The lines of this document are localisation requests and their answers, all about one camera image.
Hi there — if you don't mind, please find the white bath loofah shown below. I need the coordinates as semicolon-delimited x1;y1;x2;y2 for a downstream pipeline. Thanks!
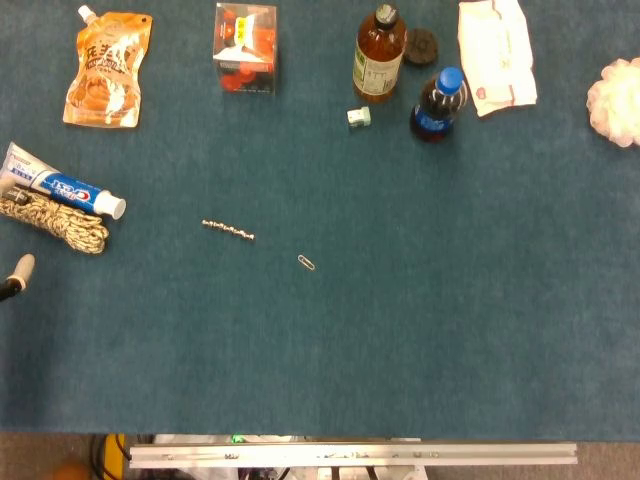
585;57;640;149

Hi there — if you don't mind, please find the amber tea bottle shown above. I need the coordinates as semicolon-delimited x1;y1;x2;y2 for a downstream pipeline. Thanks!
352;3;407;105

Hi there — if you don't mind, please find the orange spouted snack pouch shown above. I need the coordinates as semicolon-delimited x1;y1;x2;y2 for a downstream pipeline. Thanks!
62;4;154;129

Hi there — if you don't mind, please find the black round disc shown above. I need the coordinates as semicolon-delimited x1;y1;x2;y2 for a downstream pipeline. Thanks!
403;27;441;67

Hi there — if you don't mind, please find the blue cap cola bottle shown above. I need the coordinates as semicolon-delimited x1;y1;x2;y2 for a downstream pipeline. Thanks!
409;66;469;143

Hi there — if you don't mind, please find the silver magnetic bead chain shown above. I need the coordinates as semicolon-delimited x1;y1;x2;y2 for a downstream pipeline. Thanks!
201;218;257;242

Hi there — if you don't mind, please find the blue green table cloth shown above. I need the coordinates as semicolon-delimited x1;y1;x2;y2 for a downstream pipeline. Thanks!
0;0;640;443

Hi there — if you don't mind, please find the blue white toothpaste tube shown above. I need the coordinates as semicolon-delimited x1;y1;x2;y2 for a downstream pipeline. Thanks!
0;141;128;221

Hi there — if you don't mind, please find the small white green box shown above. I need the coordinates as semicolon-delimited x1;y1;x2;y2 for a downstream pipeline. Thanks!
346;105;372;130

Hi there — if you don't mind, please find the orange ball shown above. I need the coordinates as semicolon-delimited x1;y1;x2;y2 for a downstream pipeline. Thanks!
52;460;92;480

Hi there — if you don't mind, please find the beige braided rope bundle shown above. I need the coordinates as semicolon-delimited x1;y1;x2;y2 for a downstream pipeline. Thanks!
0;185;111;255

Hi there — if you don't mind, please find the clear box with red items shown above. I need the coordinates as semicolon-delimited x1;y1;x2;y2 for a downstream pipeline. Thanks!
212;1;280;96

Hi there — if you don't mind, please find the aluminium profile rail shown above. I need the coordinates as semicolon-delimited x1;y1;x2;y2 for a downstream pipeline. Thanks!
128;441;579;470

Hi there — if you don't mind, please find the white tissue packet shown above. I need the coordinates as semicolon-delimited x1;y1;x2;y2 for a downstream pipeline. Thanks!
457;0;539;119

